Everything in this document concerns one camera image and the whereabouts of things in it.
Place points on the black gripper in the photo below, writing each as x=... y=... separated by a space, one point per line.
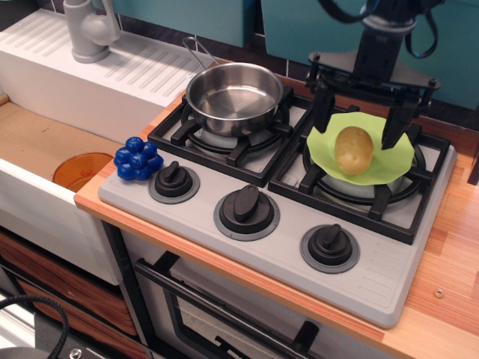
x=352 y=74

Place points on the yellow toy potato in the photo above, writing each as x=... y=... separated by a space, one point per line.
x=353 y=150

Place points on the blue toy blueberry cluster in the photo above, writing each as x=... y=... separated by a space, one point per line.
x=137 y=160

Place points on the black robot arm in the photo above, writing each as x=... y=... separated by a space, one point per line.
x=388 y=27

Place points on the light green plastic plate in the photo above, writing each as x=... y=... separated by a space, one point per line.
x=386 y=165

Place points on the stainless steel pot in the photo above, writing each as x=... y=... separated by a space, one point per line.
x=233 y=100

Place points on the black right stove knob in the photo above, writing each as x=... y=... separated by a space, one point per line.
x=330 y=249

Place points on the black stove knob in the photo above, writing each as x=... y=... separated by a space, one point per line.
x=330 y=249
x=247 y=214
x=174 y=184

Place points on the black middle stove knob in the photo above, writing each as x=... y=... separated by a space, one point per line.
x=247 y=214

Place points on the grey toy stove top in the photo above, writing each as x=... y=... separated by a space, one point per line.
x=375 y=289

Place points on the black left stove knob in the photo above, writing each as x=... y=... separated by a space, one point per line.
x=174 y=184

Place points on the black left burner grate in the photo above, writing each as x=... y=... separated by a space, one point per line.
x=252 y=158

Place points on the grey toy faucet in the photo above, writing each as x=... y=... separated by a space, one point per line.
x=91 y=34

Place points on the orange plastic bowl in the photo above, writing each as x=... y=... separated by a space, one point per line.
x=75 y=172

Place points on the white toy sink unit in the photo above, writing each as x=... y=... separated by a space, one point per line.
x=54 y=108

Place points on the wooden drawer front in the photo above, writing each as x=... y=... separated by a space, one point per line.
x=97 y=311

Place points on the oven door with black handle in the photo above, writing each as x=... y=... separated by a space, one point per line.
x=159 y=274

